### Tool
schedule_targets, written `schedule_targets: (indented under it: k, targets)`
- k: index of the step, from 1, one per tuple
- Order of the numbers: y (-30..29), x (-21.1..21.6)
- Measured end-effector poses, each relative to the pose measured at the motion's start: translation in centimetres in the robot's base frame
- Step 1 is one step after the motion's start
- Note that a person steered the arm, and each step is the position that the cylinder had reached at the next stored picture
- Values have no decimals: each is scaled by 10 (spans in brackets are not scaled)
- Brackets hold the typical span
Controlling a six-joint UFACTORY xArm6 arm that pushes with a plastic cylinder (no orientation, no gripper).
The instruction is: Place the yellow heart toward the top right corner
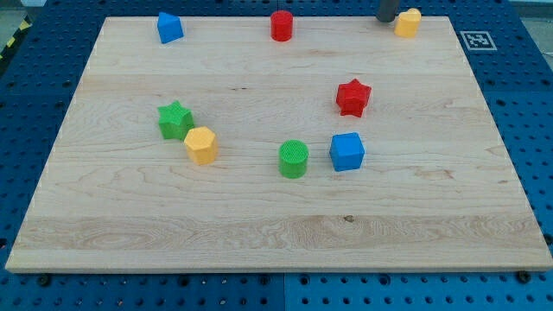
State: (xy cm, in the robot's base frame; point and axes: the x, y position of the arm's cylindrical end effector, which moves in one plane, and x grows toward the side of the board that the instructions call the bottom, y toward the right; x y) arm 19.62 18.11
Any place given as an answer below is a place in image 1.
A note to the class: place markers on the yellow heart block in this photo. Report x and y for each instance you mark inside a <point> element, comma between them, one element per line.
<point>407,23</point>

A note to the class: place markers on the green cylinder block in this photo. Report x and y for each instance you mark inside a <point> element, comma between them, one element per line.
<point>293,159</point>

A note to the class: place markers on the blue cube block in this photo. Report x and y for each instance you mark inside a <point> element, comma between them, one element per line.
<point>346,151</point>

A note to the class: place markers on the wooden board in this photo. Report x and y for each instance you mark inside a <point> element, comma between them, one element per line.
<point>436,190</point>

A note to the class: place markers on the yellow hexagon block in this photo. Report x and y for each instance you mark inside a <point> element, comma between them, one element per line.
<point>201,144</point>

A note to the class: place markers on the red star block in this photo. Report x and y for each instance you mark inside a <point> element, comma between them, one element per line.
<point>352,98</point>

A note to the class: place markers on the green star block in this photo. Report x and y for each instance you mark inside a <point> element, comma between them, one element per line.
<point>175,121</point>

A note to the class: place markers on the red cylinder block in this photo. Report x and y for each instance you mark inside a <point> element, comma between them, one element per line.
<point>281,25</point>

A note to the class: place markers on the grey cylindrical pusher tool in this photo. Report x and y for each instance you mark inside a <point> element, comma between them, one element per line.
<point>387,10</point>

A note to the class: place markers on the white fiducial marker tag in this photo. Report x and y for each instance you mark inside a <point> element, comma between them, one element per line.
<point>476,40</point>

